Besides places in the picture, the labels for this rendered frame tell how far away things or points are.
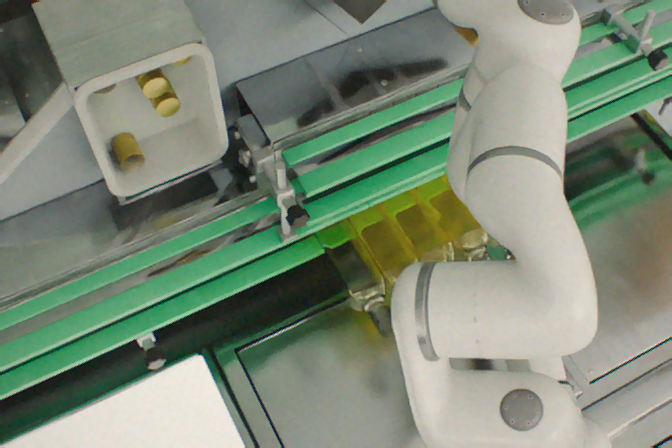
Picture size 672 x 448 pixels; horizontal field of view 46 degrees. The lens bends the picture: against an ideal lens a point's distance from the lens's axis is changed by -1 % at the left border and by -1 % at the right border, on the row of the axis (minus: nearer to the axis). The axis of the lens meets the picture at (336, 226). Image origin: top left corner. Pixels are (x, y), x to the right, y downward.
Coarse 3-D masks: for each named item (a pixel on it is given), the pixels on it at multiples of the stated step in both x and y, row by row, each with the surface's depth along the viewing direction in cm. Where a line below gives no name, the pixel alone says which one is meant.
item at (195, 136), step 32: (160, 64) 92; (192, 64) 101; (96, 96) 101; (128, 96) 104; (192, 96) 109; (96, 128) 100; (128, 128) 108; (160, 128) 111; (192, 128) 113; (224, 128) 107; (160, 160) 110; (192, 160) 110; (128, 192) 108
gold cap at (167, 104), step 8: (168, 80) 104; (168, 88) 103; (160, 96) 101; (168, 96) 101; (176, 96) 103; (152, 104) 103; (160, 104) 101; (168, 104) 102; (176, 104) 103; (160, 112) 102; (168, 112) 103
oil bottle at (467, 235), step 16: (432, 192) 119; (448, 192) 119; (432, 208) 118; (448, 208) 118; (464, 208) 117; (448, 224) 116; (464, 224) 116; (480, 224) 116; (464, 240) 115; (480, 240) 115; (464, 256) 116
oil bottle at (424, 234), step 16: (416, 192) 120; (400, 208) 118; (416, 208) 118; (400, 224) 117; (416, 224) 116; (432, 224) 116; (416, 240) 115; (432, 240) 115; (448, 240) 115; (432, 256) 114; (448, 256) 114
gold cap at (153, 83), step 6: (150, 72) 98; (156, 72) 98; (162, 72) 99; (138, 78) 98; (144, 78) 98; (150, 78) 97; (156, 78) 97; (162, 78) 98; (144, 84) 97; (150, 84) 98; (156, 84) 98; (162, 84) 99; (144, 90) 98; (150, 90) 99; (156, 90) 99; (162, 90) 100; (150, 96) 99; (156, 96) 100
